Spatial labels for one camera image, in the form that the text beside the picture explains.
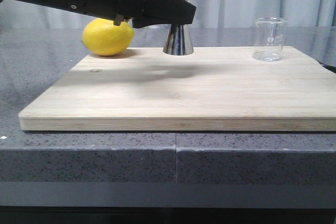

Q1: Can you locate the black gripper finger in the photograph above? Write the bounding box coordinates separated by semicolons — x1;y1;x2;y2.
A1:
117;0;196;28

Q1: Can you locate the steel double jigger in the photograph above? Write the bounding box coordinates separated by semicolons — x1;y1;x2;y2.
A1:
163;0;194;56

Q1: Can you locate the clear glass beaker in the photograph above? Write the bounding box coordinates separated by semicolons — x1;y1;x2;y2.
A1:
253;17;288;62

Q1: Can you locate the yellow lemon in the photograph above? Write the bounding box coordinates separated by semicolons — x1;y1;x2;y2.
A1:
81;18;134;56

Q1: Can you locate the grey curtain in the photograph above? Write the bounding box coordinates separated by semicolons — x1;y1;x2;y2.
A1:
1;0;335;29

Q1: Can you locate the light wooden cutting board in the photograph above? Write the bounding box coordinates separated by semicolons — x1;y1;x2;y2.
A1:
18;47;335;131

